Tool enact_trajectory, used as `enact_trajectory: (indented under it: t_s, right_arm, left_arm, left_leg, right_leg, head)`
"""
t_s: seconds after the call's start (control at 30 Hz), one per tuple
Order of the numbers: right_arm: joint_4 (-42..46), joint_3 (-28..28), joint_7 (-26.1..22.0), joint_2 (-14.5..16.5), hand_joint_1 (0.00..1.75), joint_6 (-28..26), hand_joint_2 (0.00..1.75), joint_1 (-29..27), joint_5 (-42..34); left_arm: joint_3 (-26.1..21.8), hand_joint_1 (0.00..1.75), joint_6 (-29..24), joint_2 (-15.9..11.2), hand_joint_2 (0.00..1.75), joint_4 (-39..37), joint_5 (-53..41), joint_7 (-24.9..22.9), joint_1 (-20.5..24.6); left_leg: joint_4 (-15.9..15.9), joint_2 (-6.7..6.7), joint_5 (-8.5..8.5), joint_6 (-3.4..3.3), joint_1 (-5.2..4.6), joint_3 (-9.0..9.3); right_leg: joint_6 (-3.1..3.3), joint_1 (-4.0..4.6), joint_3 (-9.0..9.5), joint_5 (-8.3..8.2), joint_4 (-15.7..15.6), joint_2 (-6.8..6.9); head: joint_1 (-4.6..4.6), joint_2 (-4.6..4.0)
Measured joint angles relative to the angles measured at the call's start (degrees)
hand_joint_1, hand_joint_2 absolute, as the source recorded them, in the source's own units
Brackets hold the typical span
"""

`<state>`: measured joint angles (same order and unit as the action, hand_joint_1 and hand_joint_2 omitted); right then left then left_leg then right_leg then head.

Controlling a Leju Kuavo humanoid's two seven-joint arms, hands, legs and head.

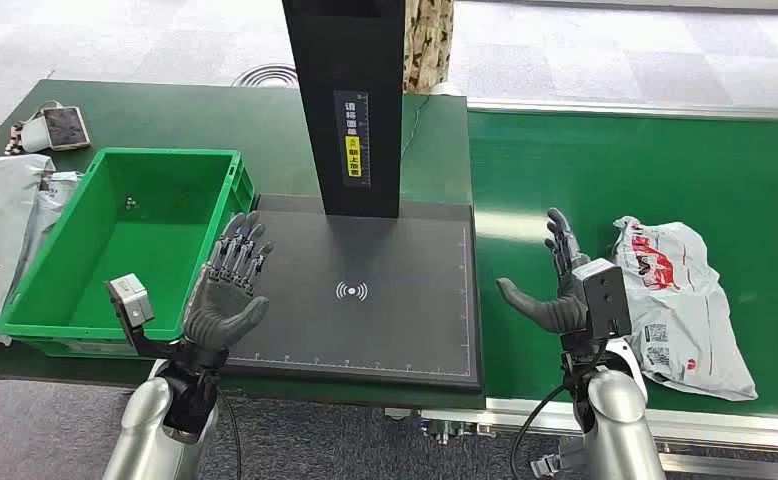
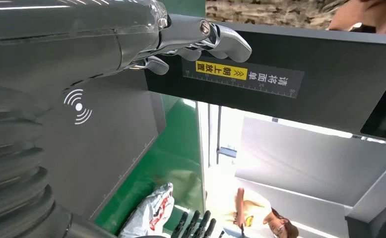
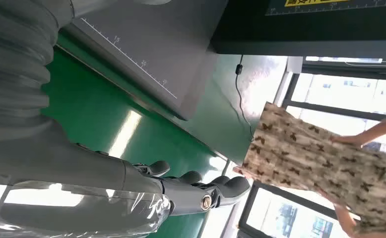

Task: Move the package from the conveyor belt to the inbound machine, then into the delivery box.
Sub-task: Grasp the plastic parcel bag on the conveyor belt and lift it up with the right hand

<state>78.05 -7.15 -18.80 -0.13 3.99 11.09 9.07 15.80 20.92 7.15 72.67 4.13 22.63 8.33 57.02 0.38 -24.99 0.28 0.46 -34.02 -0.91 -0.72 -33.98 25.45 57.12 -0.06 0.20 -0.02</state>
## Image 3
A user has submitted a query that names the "black grey inbound machine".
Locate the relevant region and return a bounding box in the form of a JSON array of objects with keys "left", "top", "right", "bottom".
[{"left": 58, "top": 0, "right": 386, "bottom": 121}]

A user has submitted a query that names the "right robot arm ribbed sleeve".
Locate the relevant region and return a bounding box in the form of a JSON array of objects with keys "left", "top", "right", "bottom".
[{"left": 0, "top": 0, "right": 122, "bottom": 144}]

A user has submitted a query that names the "person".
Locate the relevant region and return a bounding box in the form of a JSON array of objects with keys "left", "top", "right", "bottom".
[{"left": 232, "top": 102, "right": 386, "bottom": 238}]

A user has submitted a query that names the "black ruler sticker yellow label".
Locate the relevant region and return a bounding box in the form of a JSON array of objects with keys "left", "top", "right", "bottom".
[{"left": 265, "top": 0, "right": 386, "bottom": 16}]

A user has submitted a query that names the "black cable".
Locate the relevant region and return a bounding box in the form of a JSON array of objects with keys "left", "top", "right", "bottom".
[{"left": 234, "top": 55, "right": 255, "bottom": 142}]

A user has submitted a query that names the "dark window frame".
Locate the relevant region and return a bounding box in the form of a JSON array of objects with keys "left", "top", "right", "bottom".
[{"left": 237, "top": 56, "right": 386, "bottom": 238}]

